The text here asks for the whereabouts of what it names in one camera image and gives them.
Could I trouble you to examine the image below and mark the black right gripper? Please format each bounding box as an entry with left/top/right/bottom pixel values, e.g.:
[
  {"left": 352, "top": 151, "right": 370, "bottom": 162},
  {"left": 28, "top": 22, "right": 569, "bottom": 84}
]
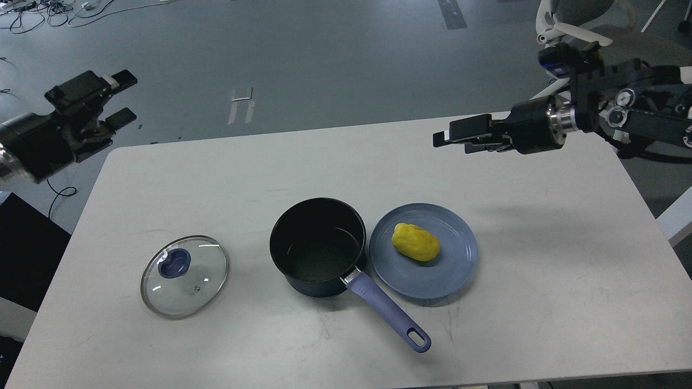
[{"left": 432, "top": 96, "right": 564, "bottom": 155}]

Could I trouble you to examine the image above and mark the black cable on floor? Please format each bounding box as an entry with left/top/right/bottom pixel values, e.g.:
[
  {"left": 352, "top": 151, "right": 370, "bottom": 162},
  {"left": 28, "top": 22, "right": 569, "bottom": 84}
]
[{"left": 46, "top": 178, "right": 79, "bottom": 218}]

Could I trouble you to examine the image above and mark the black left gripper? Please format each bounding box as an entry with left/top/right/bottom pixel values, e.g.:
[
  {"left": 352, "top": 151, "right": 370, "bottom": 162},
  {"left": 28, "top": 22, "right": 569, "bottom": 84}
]
[{"left": 1, "top": 69, "right": 138, "bottom": 184}]

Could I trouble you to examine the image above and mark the cable bundle top left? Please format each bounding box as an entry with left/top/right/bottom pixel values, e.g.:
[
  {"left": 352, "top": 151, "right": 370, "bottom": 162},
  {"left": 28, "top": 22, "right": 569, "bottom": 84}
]
[{"left": 0, "top": 0, "right": 174, "bottom": 34}]

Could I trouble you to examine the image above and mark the glass pot lid blue knob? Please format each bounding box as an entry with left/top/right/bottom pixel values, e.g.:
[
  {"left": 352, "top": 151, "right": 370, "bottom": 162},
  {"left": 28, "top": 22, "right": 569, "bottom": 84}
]
[{"left": 141, "top": 235, "right": 230, "bottom": 318}]

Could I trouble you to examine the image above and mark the white grey office chair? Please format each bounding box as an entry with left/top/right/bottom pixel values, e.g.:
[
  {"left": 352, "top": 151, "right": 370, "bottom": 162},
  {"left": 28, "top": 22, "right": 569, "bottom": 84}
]
[{"left": 535, "top": 1, "right": 690, "bottom": 100}]

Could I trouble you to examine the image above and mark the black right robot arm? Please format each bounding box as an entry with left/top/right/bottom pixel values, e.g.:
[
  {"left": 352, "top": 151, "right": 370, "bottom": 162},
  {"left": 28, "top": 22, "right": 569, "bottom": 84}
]
[{"left": 432, "top": 43, "right": 690, "bottom": 164}]

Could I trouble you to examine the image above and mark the blue plate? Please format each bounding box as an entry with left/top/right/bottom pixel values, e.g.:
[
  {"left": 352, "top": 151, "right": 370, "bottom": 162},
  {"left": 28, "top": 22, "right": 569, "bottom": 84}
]
[{"left": 370, "top": 203, "right": 479, "bottom": 300}]

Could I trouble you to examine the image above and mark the black box left edge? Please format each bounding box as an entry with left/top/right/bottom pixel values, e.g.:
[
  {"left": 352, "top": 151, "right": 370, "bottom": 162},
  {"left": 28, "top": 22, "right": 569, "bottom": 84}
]
[{"left": 1, "top": 192, "right": 71, "bottom": 312}]

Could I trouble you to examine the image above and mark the dark pot with purple handle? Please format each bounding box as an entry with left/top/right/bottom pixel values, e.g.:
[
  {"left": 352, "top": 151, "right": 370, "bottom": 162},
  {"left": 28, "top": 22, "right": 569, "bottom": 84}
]
[{"left": 269, "top": 197, "right": 432, "bottom": 353}]

